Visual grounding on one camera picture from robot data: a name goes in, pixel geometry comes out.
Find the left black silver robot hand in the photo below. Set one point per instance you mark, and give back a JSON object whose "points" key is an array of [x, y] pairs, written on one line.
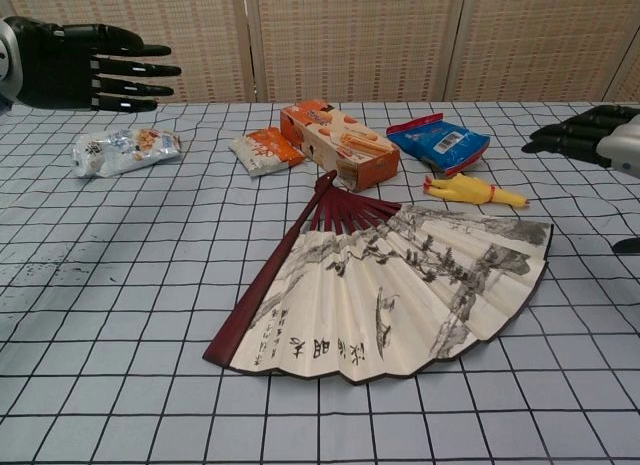
{"points": [[55, 67]]}

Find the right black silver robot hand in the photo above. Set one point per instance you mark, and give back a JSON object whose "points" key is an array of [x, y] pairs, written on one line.
{"points": [[590, 135]]}

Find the ink painting paper folding fan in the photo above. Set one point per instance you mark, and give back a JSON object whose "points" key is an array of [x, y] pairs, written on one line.
{"points": [[380, 285]]}

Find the white crinkled snack bag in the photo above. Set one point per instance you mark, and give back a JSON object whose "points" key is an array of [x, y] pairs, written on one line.
{"points": [[125, 152]]}

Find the yellow rubber chicken toy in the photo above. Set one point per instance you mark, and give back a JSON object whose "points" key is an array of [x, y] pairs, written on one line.
{"points": [[470, 191]]}

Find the blue snack bag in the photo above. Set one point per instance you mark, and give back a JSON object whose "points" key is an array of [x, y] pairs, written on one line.
{"points": [[440, 142]]}

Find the orange white snack packet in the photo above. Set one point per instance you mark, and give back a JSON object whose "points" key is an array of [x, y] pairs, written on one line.
{"points": [[267, 150]]}

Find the black grid checked tablecloth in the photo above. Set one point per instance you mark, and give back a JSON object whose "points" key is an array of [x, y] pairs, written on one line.
{"points": [[125, 285]]}

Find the orange biscuit stick box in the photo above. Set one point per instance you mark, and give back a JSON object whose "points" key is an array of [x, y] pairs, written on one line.
{"points": [[340, 145]]}

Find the woven bamboo folding screen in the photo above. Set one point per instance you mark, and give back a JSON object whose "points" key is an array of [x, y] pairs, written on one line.
{"points": [[350, 40]]}

